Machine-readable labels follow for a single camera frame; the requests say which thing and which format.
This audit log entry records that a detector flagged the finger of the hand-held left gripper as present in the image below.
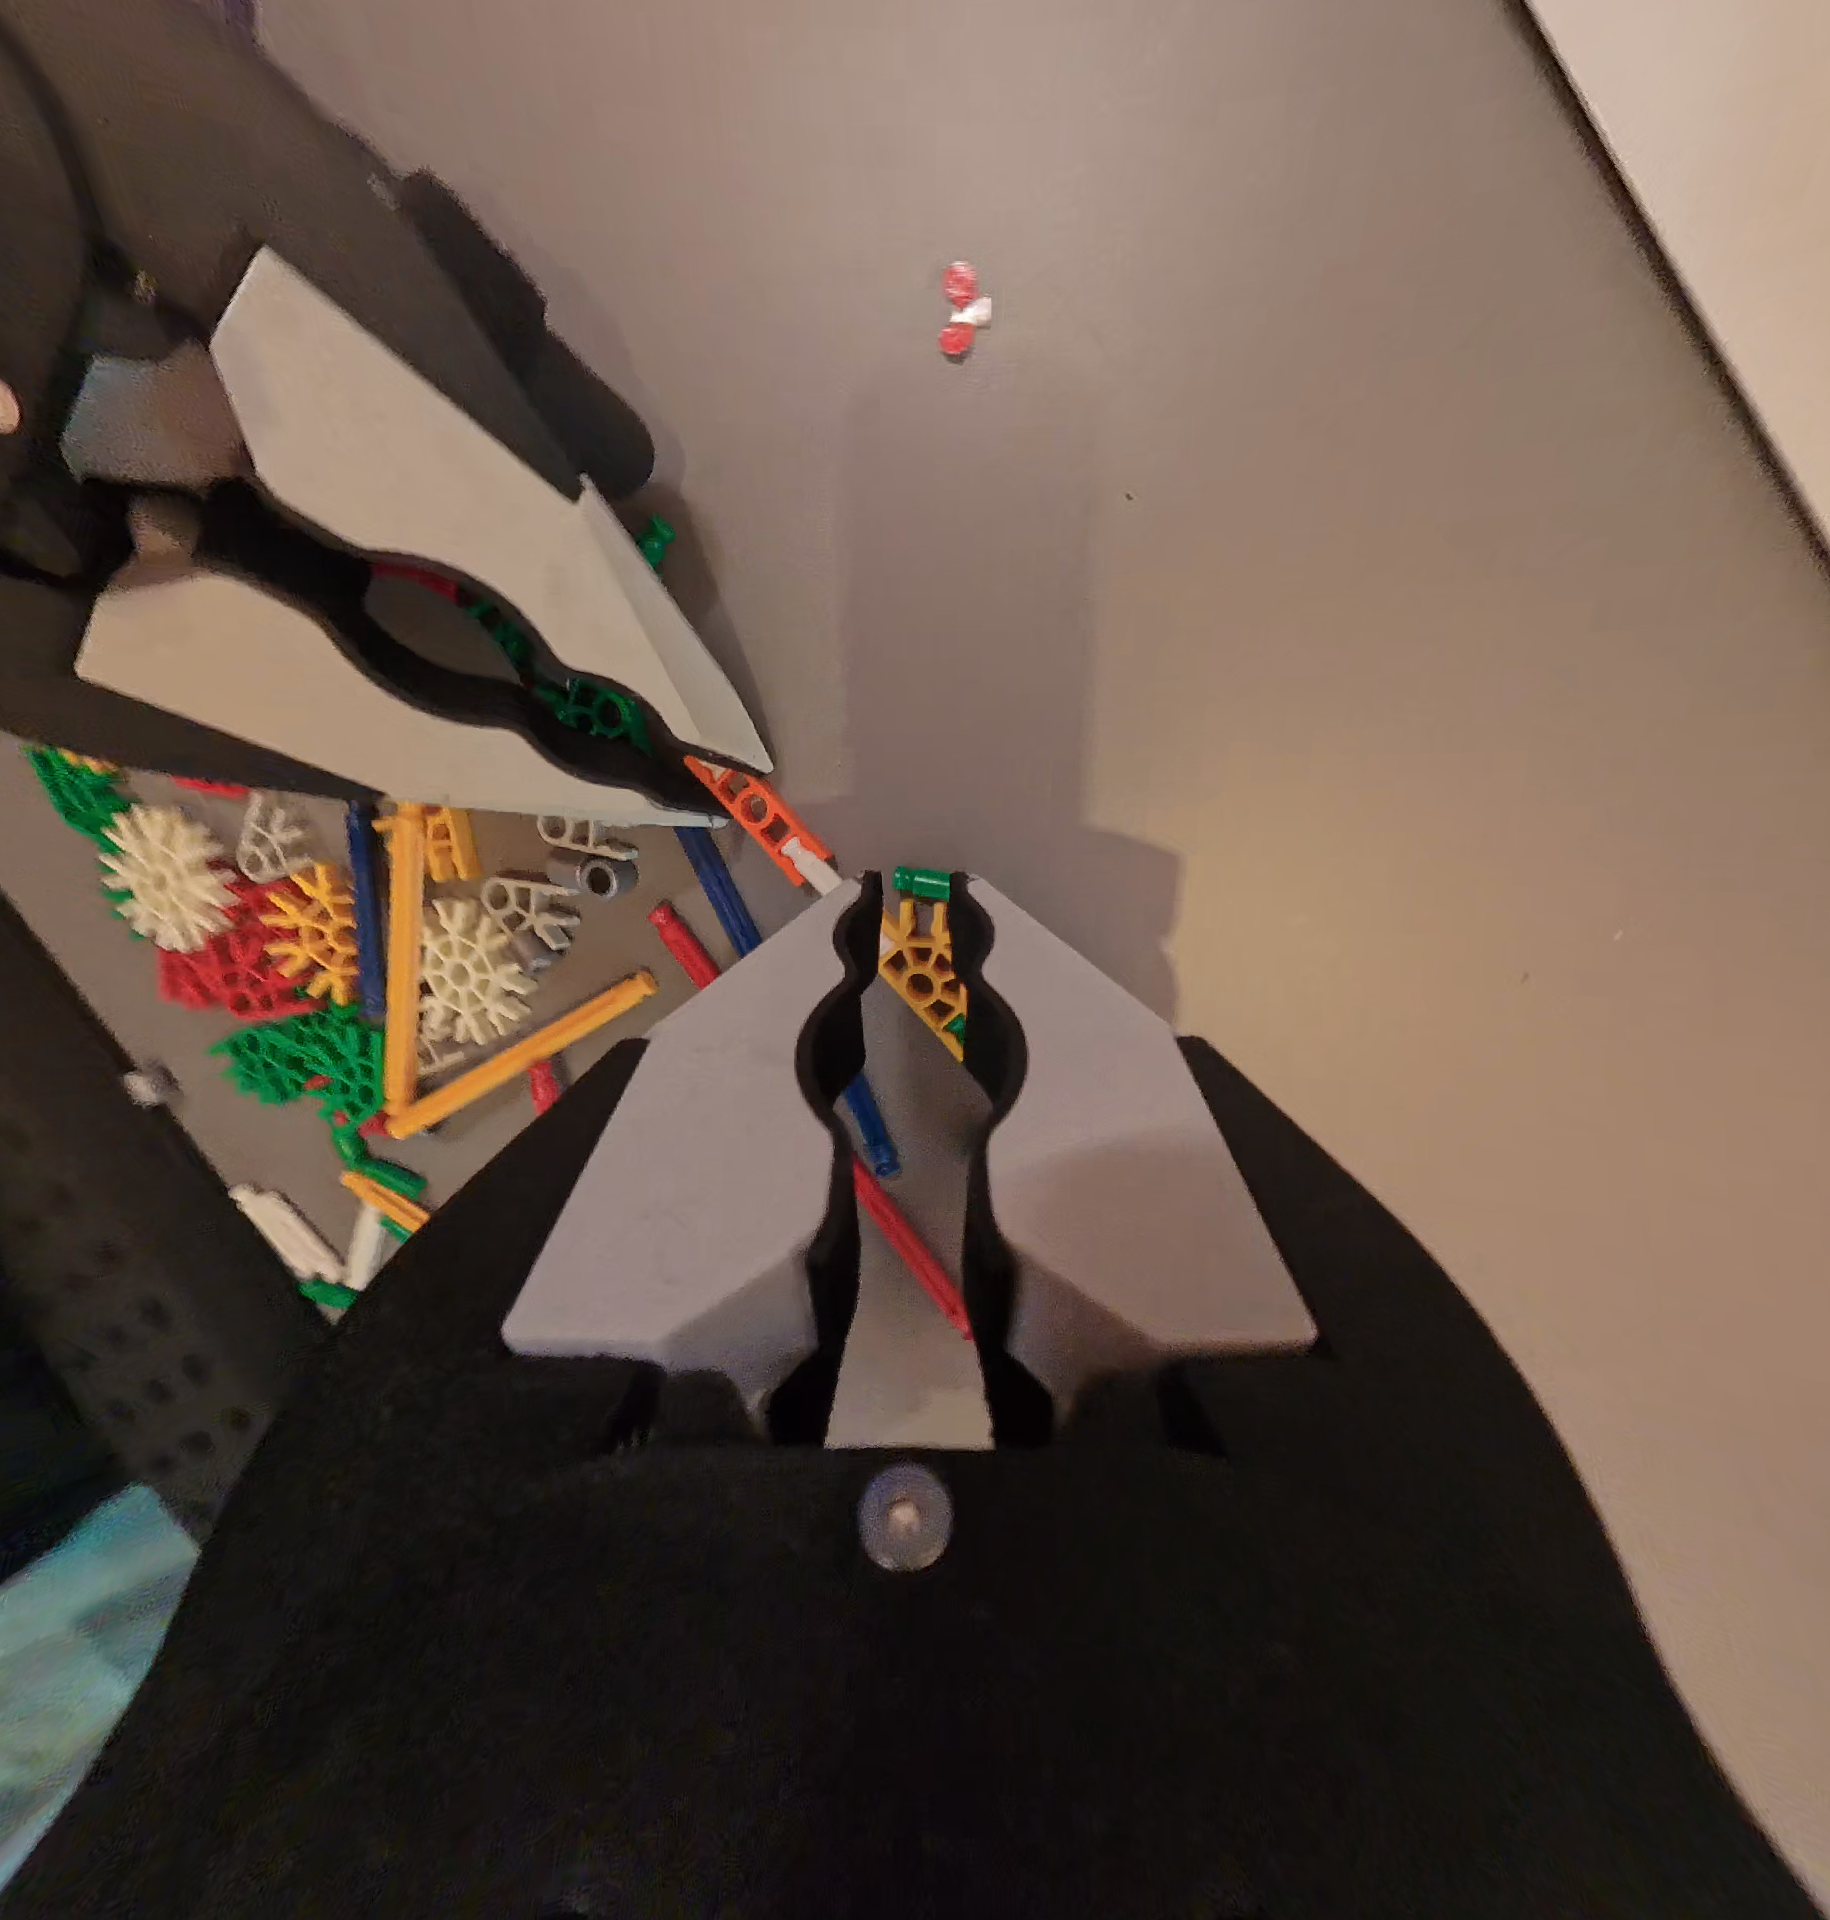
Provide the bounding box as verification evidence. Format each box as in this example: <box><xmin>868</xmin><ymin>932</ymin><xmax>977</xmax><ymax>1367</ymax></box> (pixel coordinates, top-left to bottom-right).
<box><xmin>75</xmin><ymin>493</ymin><xmax>722</xmax><ymax>827</ymax></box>
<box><xmin>56</xmin><ymin>244</ymin><xmax>779</xmax><ymax>777</ymax></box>

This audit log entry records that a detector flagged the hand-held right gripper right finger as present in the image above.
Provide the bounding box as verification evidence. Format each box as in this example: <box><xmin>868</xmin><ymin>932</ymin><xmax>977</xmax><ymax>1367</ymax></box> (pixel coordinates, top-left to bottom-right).
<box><xmin>949</xmin><ymin>877</ymin><xmax>1322</xmax><ymax>1452</ymax></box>

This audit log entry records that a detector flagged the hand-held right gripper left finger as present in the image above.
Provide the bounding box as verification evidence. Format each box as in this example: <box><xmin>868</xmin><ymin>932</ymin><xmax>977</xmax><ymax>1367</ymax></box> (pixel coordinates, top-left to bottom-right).
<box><xmin>497</xmin><ymin>877</ymin><xmax>883</xmax><ymax>1452</ymax></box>

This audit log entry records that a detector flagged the orange toy brick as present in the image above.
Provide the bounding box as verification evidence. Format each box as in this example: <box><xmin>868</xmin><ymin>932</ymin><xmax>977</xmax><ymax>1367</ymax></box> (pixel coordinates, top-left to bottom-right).
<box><xmin>686</xmin><ymin>757</ymin><xmax>836</xmax><ymax>886</ymax></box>

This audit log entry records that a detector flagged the heap of mixed toy rods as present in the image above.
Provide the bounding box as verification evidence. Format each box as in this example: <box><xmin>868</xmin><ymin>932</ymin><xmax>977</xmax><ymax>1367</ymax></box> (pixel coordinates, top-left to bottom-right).
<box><xmin>233</xmin><ymin>965</ymin><xmax>656</xmax><ymax>1315</ymax></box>

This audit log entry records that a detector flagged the red long toy rod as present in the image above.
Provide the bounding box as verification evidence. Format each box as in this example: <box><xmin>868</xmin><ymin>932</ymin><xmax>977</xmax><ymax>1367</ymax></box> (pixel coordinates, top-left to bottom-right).
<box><xmin>653</xmin><ymin>895</ymin><xmax>977</xmax><ymax>1337</ymax></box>

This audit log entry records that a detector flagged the pile of colourful toy connectors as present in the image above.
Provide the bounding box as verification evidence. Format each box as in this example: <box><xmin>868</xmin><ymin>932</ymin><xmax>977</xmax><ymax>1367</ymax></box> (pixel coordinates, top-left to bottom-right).
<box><xmin>30</xmin><ymin>750</ymin><xmax>653</xmax><ymax>1143</ymax></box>

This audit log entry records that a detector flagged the blue toy rod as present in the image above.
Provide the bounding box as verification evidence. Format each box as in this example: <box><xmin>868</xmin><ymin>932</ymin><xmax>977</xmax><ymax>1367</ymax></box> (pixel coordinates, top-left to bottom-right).
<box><xmin>674</xmin><ymin>819</ymin><xmax>906</xmax><ymax>1183</ymax></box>

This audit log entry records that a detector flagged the black mesh chair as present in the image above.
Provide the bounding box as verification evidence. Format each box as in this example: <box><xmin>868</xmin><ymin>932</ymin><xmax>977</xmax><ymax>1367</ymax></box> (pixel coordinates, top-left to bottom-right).
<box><xmin>0</xmin><ymin>834</ymin><xmax>329</xmax><ymax>1563</ymax></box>

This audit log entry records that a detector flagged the white stand base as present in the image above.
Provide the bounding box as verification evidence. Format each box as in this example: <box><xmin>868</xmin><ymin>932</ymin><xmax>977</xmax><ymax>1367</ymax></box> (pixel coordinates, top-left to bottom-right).
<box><xmin>1521</xmin><ymin>0</ymin><xmax>1830</xmax><ymax>653</ymax></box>

